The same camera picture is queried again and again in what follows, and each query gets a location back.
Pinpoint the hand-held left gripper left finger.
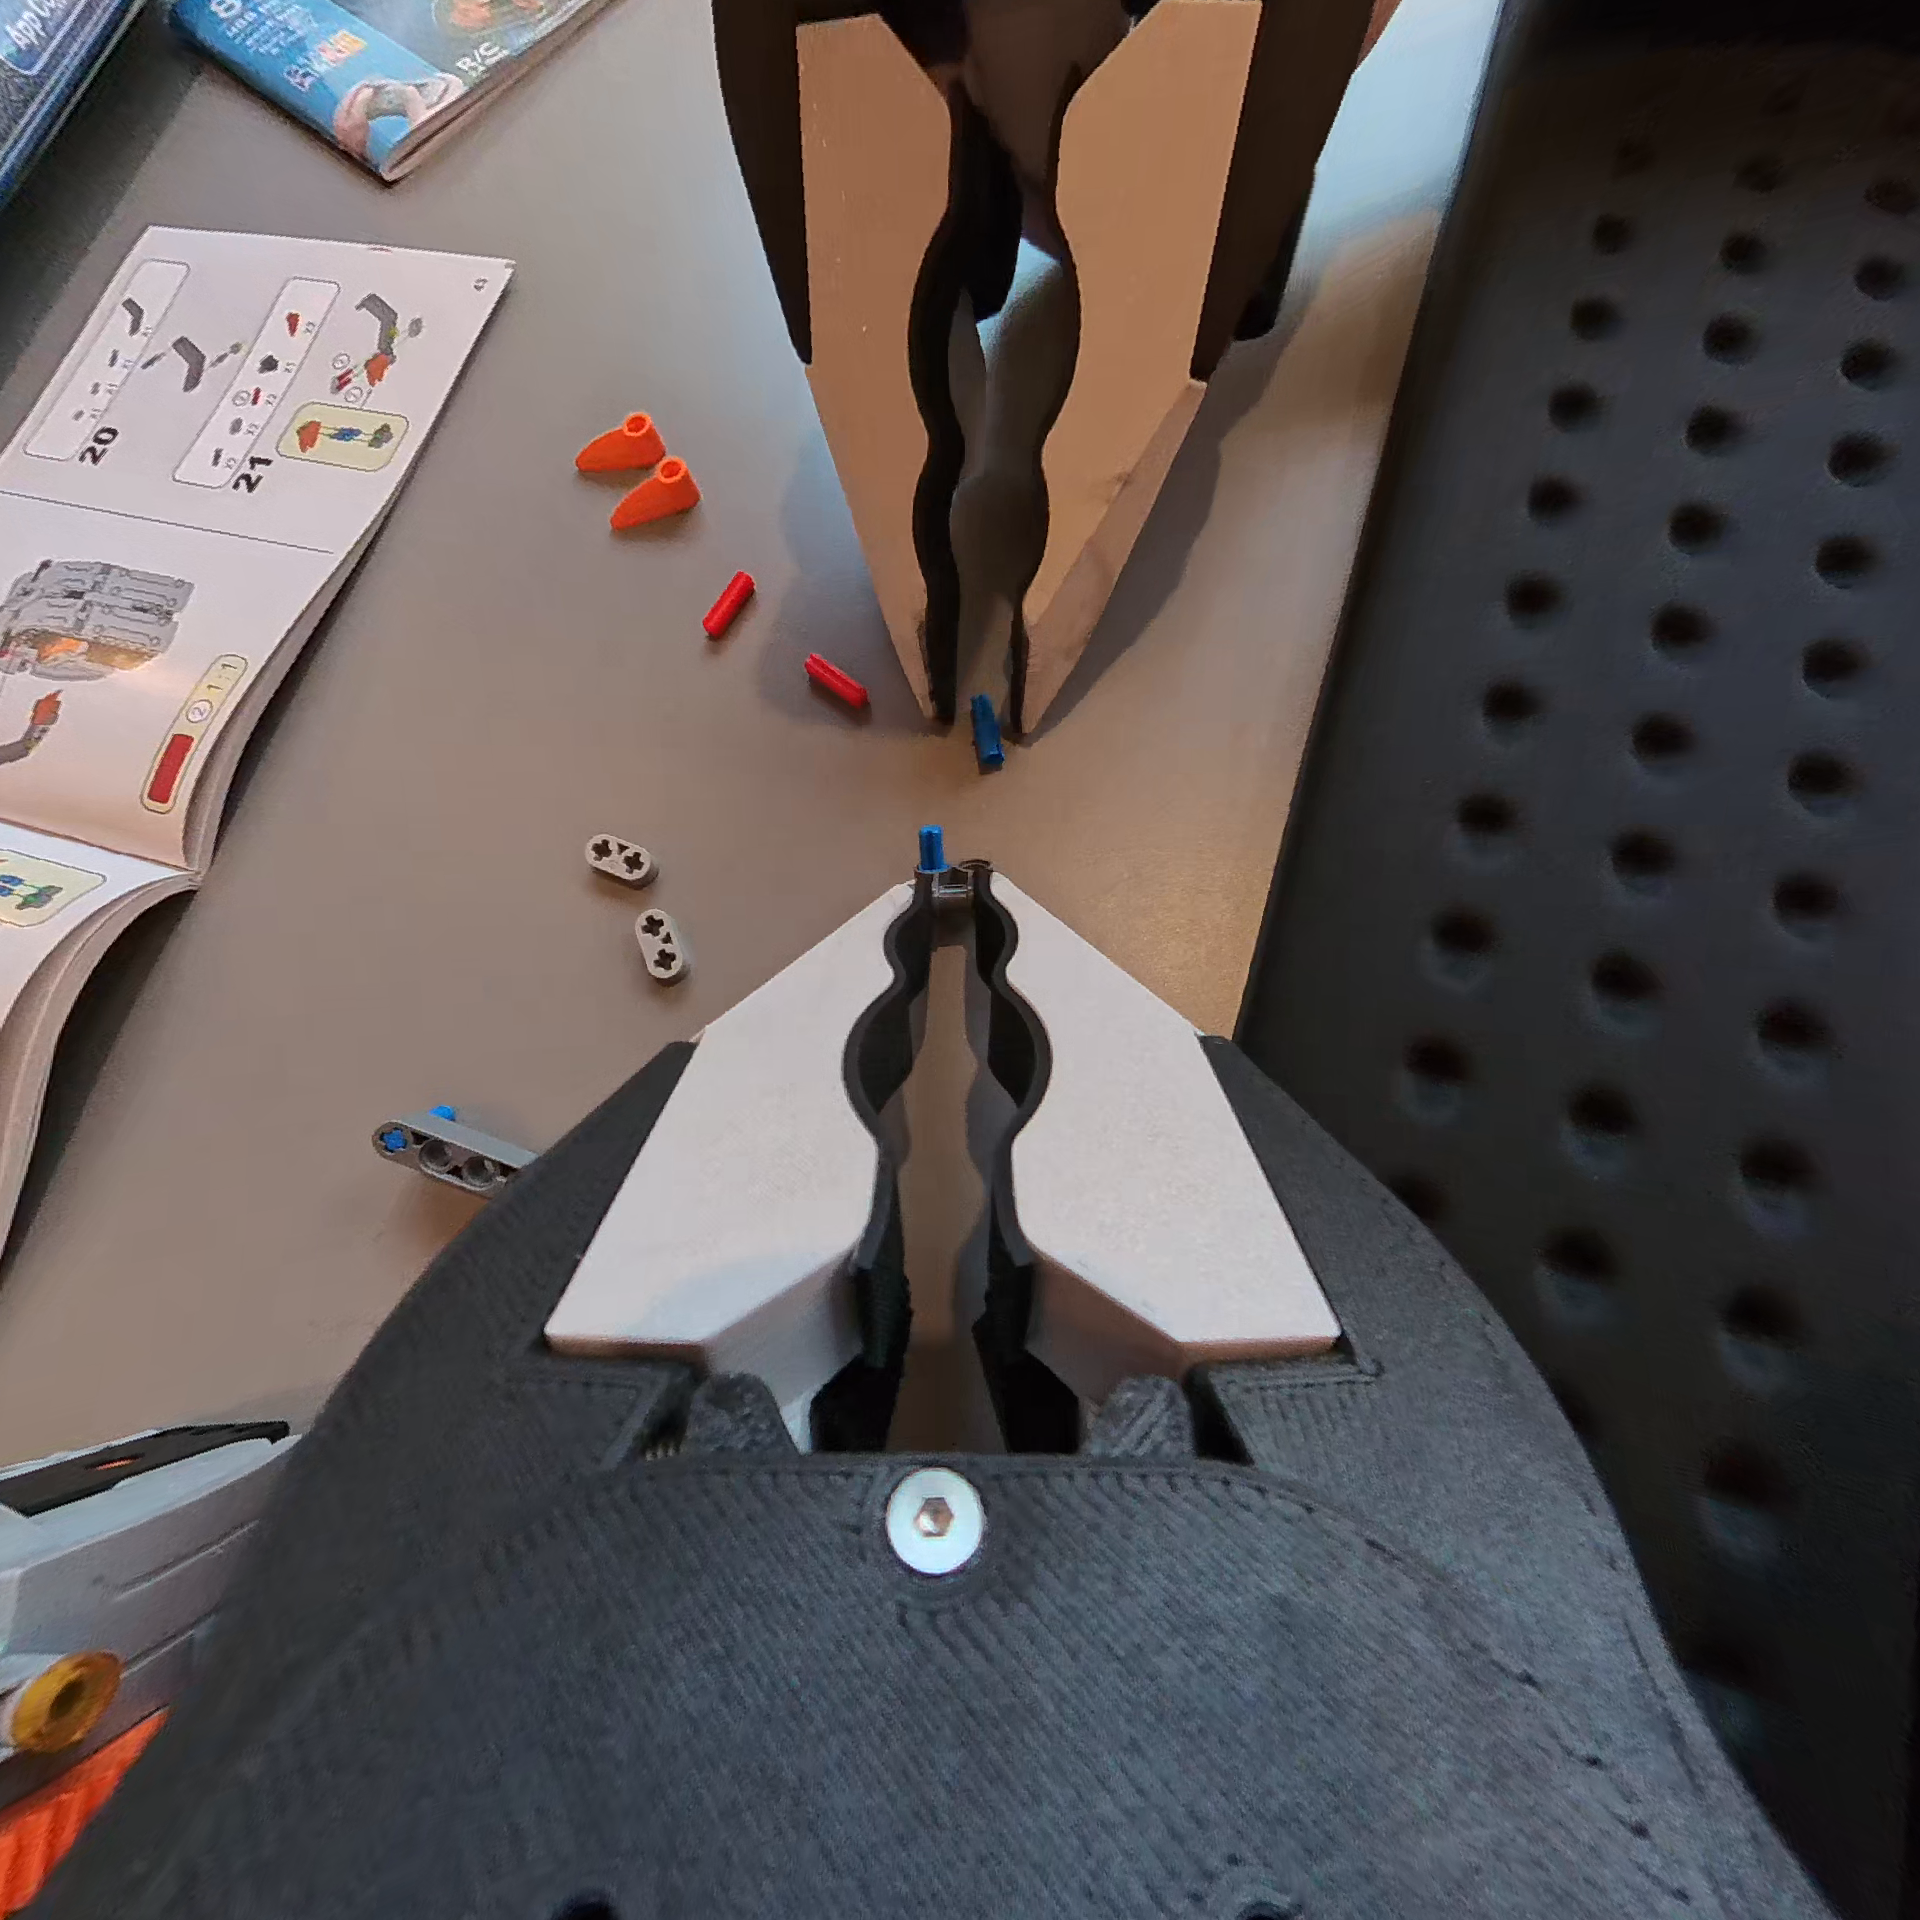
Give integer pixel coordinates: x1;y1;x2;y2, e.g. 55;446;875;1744
542;879;934;1453

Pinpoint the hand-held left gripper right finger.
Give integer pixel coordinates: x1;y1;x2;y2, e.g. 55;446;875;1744
968;871;1343;1451

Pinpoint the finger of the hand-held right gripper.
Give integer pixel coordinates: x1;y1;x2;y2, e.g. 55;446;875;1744
796;19;968;734
1006;0;1264;740

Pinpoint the grey angled beam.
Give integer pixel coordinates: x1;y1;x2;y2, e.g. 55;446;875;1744
372;1104;539;1193

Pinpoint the grey orange brick robot model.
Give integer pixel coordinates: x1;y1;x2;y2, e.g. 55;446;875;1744
0;1416;302;1920

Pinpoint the grey desk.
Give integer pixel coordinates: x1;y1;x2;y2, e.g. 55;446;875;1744
0;0;1502;1443

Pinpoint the closed blue booklet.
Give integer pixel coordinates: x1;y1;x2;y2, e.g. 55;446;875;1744
165;0;619;184

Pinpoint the black perforated chair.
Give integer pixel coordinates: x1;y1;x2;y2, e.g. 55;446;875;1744
1237;0;1920;1920

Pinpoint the open white instruction booklet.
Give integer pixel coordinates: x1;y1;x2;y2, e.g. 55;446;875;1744
0;223;516;1248

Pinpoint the blue robot kit box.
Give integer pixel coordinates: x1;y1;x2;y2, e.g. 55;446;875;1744
0;0;152;212

